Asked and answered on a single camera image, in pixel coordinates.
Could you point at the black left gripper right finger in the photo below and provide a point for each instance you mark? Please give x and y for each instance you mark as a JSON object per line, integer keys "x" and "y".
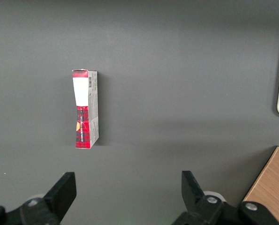
{"x": 193, "y": 194}

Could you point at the light wooden drawer cabinet body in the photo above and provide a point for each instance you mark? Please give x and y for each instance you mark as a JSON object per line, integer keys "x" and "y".
{"x": 270, "y": 182}

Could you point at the red tartan cardboard box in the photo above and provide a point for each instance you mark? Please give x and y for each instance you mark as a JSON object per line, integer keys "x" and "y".
{"x": 83, "y": 89}

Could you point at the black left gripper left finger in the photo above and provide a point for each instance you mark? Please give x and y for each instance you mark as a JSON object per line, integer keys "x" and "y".
{"x": 59, "y": 194}

